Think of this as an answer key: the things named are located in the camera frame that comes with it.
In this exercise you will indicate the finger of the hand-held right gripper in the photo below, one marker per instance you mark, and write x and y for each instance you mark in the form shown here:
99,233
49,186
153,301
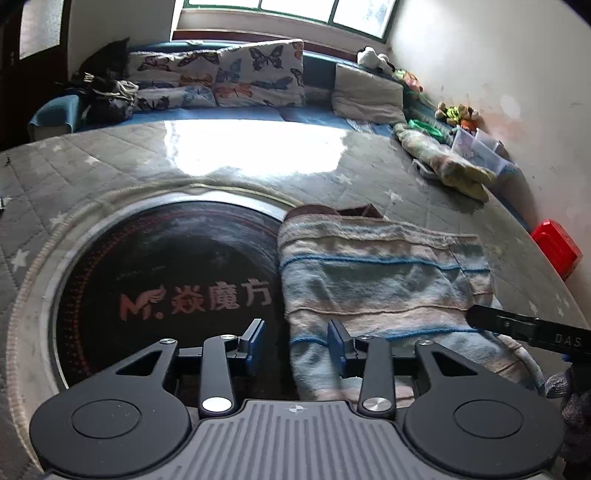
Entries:
501,321

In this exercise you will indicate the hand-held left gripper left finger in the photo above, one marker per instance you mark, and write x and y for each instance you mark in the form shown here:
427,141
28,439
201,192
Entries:
256,342

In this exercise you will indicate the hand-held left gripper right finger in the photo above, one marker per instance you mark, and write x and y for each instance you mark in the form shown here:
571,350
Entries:
336,346

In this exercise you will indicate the blue striped towel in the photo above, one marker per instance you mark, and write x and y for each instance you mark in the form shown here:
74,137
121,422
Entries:
369,277

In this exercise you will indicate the pile of dark clothes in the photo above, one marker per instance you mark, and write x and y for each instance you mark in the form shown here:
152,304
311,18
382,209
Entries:
101,92

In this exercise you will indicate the person's right hand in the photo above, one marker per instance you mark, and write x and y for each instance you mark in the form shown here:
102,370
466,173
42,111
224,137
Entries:
577,406

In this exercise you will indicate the red plastic box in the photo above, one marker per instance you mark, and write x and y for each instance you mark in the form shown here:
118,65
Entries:
556,247

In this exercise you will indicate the round black table hotplate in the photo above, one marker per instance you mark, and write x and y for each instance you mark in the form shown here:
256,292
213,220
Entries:
161,249

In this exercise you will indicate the clear plastic storage box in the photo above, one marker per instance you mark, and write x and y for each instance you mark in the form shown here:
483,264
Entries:
485,152

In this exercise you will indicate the yellowish folded cloth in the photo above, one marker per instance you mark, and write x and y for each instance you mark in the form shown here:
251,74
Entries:
443,161

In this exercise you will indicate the brown plush bear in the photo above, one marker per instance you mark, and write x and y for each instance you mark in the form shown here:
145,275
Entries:
468,117

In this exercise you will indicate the green cloth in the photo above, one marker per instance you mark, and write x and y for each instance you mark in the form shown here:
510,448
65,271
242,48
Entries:
425,128

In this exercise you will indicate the green plush toy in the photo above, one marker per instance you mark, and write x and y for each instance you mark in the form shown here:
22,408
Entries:
450,113

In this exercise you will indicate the grey cushion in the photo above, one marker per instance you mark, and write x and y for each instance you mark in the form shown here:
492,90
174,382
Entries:
367,94

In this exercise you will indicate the pink orange plush toy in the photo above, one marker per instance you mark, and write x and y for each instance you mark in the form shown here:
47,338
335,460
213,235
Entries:
411,81

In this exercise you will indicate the grey quilted star table cover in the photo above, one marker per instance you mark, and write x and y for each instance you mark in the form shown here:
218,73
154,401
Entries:
69,161

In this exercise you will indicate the large butterfly print pillow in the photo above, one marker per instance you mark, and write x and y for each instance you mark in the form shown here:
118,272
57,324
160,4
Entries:
261,74

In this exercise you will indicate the teal sofa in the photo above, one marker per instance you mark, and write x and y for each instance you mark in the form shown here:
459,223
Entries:
318,69

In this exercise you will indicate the panda plush toy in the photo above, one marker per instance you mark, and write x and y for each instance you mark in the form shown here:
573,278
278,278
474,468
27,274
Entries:
371,57

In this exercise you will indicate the green framed window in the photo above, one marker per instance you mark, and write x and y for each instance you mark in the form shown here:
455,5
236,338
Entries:
295,7

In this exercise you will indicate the dark wooden door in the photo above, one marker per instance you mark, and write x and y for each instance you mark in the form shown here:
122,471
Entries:
18,92

